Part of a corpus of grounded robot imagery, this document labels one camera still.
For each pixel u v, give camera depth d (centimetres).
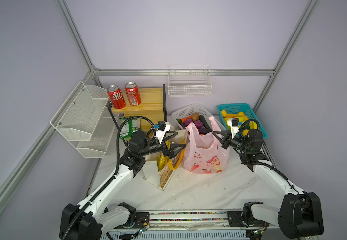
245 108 115
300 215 40
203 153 74
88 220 38
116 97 70
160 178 77
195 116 112
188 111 115
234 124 66
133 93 71
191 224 73
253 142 59
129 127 86
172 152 59
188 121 111
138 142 53
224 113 114
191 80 105
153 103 77
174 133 70
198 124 108
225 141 69
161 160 75
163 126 58
